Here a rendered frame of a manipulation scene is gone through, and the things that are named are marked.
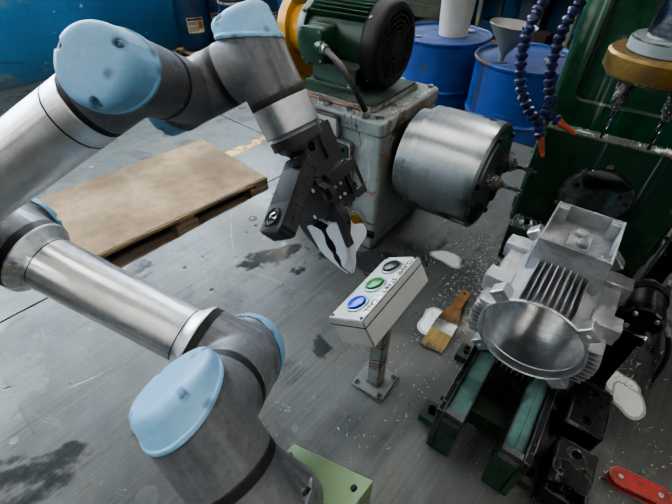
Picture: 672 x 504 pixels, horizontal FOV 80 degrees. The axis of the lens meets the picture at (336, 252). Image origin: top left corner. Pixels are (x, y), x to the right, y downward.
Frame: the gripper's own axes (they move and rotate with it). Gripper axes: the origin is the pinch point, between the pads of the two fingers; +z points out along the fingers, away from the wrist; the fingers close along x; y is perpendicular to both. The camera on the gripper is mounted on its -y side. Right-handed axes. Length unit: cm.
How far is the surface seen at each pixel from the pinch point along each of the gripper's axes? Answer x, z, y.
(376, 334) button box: -3.4, 9.7, -2.8
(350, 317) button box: -0.7, 6.2, -3.6
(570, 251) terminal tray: -23.1, 10.9, 20.6
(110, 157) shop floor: 305, -48, 86
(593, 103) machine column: -17, 4, 74
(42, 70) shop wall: 495, -169, 141
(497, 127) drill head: -5, -2, 50
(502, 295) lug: -15.4, 13.4, 12.6
